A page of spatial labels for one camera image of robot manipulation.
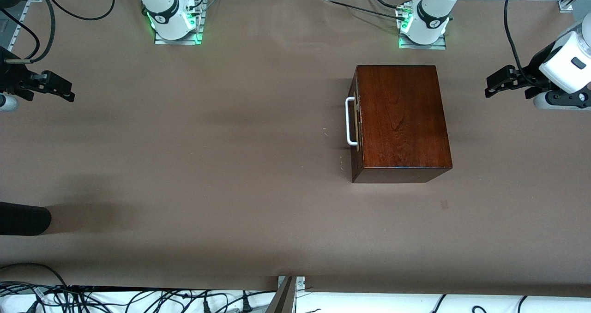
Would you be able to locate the dark brown wooden cabinet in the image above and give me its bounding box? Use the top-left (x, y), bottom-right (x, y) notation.
top-left (350, 65), bottom-right (453, 183)

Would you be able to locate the black rounded cylinder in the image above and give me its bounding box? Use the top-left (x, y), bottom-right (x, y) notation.
top-left (0, 201), bottom-right (52, 236)

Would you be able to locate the brown paper table cover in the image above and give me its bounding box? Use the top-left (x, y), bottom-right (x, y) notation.
top-left (0, 0), bottom-right (591, 298)

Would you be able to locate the dark diagonal metal beam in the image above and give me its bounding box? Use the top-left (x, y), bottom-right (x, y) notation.
top-left (265, 276), bottom-right (297, 313)

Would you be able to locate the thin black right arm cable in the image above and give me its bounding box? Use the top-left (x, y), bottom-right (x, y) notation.
top-left (0, 8), bottom-right (41, 60)

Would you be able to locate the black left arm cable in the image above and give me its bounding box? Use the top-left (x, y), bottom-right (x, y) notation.
top-left (505, 0), bottom-right (538, 85)

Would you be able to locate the perforated aluminium rail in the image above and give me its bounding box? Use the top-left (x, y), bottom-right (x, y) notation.
top-left (0, 0), bottom-right (30, 50)

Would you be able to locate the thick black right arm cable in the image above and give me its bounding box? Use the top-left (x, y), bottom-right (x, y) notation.
top-left (5, 0), bottom-right (57, 65)

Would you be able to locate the thin black looping cable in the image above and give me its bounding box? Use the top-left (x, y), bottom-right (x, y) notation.
top-left (39, 0), bottom-right (116, 21)

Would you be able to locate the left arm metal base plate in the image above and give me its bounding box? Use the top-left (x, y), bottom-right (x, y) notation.
top-left (398, 34), bottom-right (447, 50)

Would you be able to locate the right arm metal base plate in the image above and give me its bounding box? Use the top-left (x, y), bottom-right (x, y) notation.
top-left (154, 8), bottom-right (205, 46)

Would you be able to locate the short black cable on paper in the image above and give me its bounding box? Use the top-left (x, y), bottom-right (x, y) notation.
top-left (367, 0), bottom-right (404, 10)

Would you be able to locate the long black cable on paper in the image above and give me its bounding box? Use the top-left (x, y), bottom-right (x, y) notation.
top-left (323, 0), bottom-right (411, 22)

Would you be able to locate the black arcing cable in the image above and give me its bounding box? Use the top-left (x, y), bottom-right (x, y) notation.
top-left (0, 262), bottom-right (70, 289)

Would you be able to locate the silver metal bracket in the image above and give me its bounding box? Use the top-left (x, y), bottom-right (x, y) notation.
top-left (277, 275), bottom-right (306, 291)

